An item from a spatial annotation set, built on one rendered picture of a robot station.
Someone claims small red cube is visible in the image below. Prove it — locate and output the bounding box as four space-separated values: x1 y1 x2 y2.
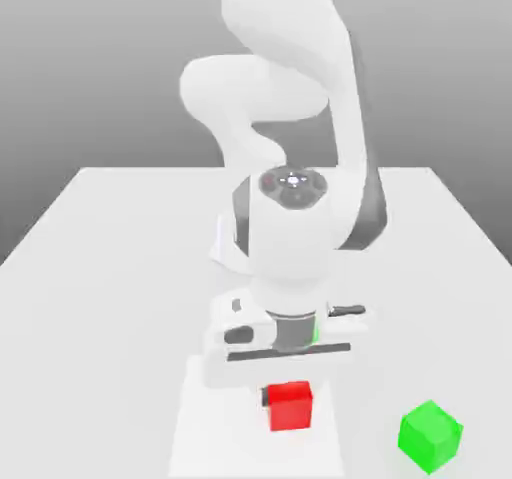
266 380 314 433

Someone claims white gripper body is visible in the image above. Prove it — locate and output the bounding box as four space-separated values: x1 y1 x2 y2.
201 341 358 389

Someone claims small green cube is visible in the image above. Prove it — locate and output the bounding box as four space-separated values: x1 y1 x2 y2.
397 399 465 476

